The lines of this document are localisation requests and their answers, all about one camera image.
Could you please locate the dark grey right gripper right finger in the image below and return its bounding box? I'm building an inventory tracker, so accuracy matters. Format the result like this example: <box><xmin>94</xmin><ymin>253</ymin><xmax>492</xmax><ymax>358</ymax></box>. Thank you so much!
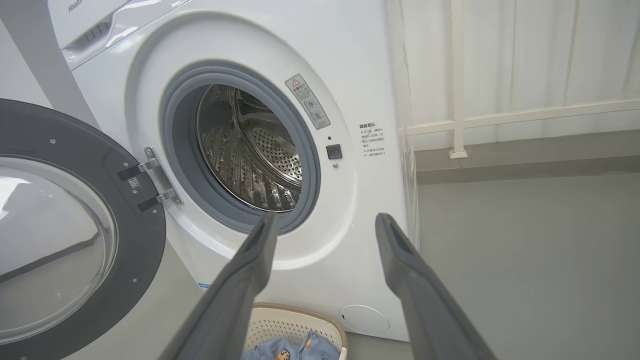
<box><xmin>375</xmin><ymin>212</ymin><xmax>498</xmax><ymax>360</ymax></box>

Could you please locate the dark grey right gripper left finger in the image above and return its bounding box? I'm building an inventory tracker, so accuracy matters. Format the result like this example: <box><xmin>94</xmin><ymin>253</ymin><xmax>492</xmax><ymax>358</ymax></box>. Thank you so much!
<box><xmin>159</xmin><ymin>212</ymin><xmax>281</xmax><ymax>360</ymax></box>

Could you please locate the blue cartoon print garment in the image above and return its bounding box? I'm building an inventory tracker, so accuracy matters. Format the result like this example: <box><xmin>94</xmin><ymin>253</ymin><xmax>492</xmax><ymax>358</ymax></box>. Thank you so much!
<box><xmin>241</xmin><ymin>336</ymin><xmax>297</xmax><ymax>360</ymax></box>
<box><xmin>297</xmin><ymin>331</ymin><xmax>342</xmax><ymax>360</ymax></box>

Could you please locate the black round glass washer door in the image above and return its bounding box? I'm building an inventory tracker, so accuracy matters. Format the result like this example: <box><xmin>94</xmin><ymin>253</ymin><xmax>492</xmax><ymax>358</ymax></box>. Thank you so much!
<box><xmin>0</xmin><ymin>98</ymin><xmax>167</xmax><ymax>360</ymax></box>

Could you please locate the metal door hinge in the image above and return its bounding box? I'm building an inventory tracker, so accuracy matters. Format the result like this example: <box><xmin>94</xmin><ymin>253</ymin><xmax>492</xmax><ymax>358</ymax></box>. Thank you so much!
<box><xmin>144</xmin><ymin>146</ymin><xmax>183</xmax><ymax>206</ymax></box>

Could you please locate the stainless steel washing machine drum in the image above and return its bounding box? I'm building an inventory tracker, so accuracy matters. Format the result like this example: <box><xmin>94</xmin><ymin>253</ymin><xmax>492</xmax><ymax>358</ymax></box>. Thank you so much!
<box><xmin>196</xmin><ymin>84</ymin><xmax>304</xmax><ymax>213</ymax></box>

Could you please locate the grey rubber door gasket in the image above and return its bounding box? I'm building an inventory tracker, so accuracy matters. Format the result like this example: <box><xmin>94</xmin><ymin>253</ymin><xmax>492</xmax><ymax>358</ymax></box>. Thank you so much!
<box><xmin>160</xmin><ymin>61</ymin><xmax>322</xmax><ymax>236</ymax></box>

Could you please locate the white front-load washing machine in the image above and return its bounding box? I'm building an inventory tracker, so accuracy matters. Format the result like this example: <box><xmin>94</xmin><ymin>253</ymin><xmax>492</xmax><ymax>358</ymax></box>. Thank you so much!
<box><xmin>47</xmin><ymin>0</ymin><xmax>418</xmax><ymax>343</ymax></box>

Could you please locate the cream plastic laundry basket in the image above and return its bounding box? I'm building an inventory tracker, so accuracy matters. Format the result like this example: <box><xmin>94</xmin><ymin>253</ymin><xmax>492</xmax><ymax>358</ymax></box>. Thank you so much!
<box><xmin>243</xmin><ymin>302</ymin><xmax>349</xmax><ymax>360</ymax></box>

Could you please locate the round white filter cover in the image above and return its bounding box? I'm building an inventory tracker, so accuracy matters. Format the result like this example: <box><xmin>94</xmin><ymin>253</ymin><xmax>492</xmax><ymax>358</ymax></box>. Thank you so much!
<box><xmin>339</xmin><ymin>304</ymin><xmax>391</xmax><ymax>336</ymax></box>

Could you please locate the black printed text label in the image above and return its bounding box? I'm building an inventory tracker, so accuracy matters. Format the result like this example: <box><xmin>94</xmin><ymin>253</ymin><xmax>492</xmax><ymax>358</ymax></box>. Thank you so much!
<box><xmin>358</xmin><ymin>123</ymin><xmax>386</xmax><ymax>159</ymax></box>

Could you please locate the white metal railing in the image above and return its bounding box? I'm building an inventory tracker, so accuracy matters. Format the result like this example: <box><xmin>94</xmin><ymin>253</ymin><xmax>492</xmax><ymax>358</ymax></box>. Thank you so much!
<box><xmin>400</xmin><ymin>0</ymin><xmax>640</xmax><ymax>160</ymax></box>

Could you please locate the grey warning sticker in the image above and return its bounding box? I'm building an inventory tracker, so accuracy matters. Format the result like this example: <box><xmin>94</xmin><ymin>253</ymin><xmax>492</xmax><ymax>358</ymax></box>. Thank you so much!
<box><xmin>285</xmin><ymin>74</ymin><xmax>332</xmax><ymax>130</ymax></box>

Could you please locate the white detergent drawer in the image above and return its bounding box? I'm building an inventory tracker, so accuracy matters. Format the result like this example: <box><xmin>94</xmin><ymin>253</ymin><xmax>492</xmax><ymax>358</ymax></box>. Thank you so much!
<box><xmin>47</xmin><ymin>0</ymin><xmax>191</xmax><ymax>71</ymax></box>

